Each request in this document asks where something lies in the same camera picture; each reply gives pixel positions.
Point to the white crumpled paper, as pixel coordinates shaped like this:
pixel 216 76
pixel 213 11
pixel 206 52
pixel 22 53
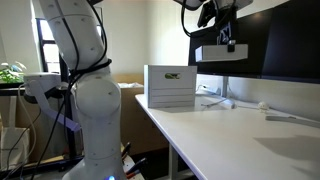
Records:
pixel 130 85

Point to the red and black hand tools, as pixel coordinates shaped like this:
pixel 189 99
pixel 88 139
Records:
pixel 135 166

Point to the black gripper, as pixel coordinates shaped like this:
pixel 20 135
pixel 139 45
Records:
pixel 226 15

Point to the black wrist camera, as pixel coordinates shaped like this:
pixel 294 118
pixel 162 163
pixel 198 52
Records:
pixel 206 14

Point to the green printed cloth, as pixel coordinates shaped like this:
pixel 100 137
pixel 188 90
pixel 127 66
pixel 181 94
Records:
pixel 172 76

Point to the window with black frame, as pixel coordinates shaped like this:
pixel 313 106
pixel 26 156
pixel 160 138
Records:
pixel 50 53

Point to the brown cardboard box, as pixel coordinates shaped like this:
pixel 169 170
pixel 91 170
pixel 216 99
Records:
pixel 140 123

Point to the black vertical pole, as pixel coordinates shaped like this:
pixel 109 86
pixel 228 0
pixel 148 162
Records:
pixel 64 70

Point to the small white round object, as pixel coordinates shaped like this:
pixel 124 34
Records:
pixel 263 106

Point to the green potted plant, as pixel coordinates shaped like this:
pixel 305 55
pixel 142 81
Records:
pixel 11 73

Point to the large white cardboard box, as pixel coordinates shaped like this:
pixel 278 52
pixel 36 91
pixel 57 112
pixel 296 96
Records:
pixel 170 93

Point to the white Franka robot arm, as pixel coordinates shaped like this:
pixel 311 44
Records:
pixel 96 100

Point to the grey monitor stand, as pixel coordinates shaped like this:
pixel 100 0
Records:
pixel 225 86

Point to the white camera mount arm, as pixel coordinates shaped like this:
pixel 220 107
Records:
pixel 40 83

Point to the small white box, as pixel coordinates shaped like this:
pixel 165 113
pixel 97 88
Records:
pixel 213 53

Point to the white desk leg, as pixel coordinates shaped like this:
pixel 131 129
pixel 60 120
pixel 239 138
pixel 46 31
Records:
pixel 173 163

